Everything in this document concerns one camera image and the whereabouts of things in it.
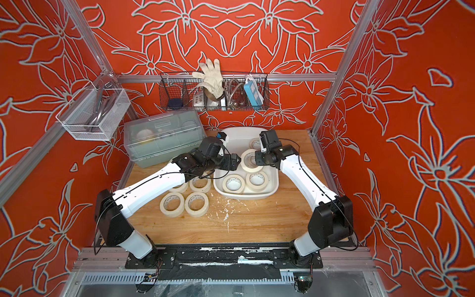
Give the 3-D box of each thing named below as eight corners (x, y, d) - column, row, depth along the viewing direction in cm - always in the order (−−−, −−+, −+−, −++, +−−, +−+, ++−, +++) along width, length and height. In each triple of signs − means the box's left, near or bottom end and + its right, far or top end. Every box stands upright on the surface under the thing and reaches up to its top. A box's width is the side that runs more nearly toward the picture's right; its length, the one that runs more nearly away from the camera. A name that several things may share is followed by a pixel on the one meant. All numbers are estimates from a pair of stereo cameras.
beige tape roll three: (159, 217, 86) (156, 214, 84) (165, 195, 94) (162, 192, 91) (183, 217, 86) (181, 214, 84) (187, 195, 94) (186, 192, 91)
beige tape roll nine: (184, 217, 86) (182, 215, 83) (188, 194, 93) (186, 192, 91) (208, 217, 86) (207, 215, 83) (210, 194, 93) (209, 192, 91)
